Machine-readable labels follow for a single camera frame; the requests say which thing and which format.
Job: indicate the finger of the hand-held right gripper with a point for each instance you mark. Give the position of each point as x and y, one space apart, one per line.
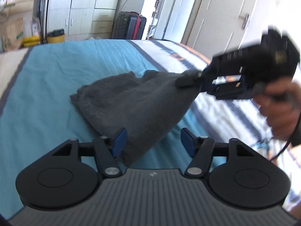
188 78
208 87

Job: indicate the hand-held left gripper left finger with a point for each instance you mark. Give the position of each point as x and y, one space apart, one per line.
120 142

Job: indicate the black and red suitcase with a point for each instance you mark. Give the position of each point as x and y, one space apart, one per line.
128 26

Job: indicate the plain white door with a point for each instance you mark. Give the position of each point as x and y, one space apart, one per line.
181 7

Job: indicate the person's right hand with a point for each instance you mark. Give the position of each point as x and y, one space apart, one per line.
279 113

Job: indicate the white panel door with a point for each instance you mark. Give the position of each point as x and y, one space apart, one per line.
223 11

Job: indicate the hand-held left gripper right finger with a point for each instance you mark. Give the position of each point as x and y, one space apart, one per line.
188 143

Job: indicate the white wardrobe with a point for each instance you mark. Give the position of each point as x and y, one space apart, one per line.
82 4

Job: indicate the yellow trash bin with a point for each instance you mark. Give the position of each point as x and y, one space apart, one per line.
56 37

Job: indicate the clear plastic bag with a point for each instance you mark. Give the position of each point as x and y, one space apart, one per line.
35 28

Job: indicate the metal shelf rack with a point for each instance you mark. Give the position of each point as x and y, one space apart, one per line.
157 11

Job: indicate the yellow container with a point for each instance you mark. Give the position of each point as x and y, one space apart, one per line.
31 41

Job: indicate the grey garment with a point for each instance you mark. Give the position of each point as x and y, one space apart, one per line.
136 103

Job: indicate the brown paper bag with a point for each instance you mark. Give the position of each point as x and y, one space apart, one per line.
10 34

